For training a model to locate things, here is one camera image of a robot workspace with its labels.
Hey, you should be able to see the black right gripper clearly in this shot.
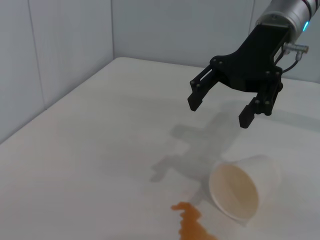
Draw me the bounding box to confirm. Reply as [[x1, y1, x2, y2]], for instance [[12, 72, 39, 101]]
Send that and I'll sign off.
[[187, 23, 291, 129]]

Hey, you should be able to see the white paper cup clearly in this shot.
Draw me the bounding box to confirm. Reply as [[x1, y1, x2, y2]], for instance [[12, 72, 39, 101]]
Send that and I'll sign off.
[[208, 154, 282, 225]]

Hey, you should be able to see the orange liquid spill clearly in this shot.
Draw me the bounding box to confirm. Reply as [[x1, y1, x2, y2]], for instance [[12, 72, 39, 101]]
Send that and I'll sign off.
[[170, 201, 218, 240]]

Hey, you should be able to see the right gripper cable with connector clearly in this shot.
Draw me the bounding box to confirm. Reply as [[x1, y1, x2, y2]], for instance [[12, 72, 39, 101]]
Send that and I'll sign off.
[[281, 42, 310, 74]]

